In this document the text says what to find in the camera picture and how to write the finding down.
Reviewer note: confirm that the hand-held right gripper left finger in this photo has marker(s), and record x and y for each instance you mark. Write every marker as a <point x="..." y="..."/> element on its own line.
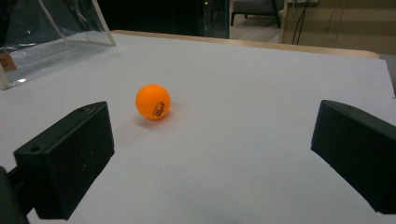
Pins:
<point x="65" y="155"/>

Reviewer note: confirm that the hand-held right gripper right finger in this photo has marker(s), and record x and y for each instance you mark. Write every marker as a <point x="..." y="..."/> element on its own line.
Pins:
<point x="358" y="149"/>

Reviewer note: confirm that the orange table tennis ball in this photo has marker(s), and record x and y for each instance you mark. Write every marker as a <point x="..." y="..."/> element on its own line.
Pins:
<point x="152" y="101"/>

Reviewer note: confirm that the clear acrylic box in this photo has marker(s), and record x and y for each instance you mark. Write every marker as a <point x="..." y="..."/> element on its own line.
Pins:
<point x="46" y="34"/>

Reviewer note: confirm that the beige wooden cabinet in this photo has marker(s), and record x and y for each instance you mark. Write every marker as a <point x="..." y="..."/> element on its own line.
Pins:
<point x="337" y="26"/>

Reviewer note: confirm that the grey sofa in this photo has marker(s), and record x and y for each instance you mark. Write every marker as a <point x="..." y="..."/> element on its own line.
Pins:
<point x="253" y="7"/>

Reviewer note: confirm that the dark glass cabinet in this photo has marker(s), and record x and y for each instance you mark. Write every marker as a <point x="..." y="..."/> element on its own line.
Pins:
<point x="217" y="17"/>

